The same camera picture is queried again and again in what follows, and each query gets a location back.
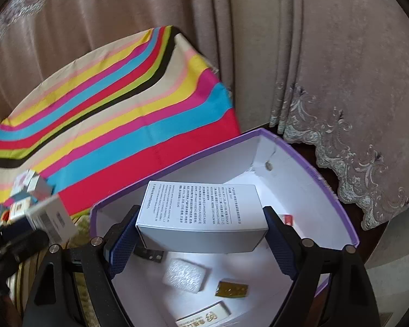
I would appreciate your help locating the white box with gold lettering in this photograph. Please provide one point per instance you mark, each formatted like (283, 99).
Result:
(204, 315)

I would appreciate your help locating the white foam block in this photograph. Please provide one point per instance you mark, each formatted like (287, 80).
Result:
(187, 276)

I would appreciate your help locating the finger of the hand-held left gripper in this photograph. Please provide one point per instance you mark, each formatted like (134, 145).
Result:
(17, 236)
(6, 262)

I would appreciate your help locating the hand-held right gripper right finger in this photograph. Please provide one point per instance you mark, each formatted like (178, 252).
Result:
(283, 248)

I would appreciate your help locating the small red packet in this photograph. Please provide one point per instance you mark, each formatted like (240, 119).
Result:
(288, 219)

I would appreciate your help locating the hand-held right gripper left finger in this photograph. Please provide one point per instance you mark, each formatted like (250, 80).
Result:
(121, 245)

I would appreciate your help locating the beige curtain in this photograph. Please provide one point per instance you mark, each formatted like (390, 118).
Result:
(293, 41)

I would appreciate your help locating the green beige striped cushion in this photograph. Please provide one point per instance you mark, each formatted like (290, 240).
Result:
(80, 226)

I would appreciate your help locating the gold foil box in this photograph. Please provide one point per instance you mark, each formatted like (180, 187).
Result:
(231, 289)

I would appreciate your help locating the colourful striped cloth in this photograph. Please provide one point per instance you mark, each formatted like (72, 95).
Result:
(122, 109)

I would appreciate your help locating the white box with blue label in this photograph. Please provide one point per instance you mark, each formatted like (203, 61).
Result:
(51, 219)

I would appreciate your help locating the purple storage box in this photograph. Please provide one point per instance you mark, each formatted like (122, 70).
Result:
(225, 163)

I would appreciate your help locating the white box with pink print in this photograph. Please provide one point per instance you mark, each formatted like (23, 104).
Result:
(37, 185)

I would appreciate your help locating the large white text-printed box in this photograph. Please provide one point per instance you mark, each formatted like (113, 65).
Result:
(197, 211)

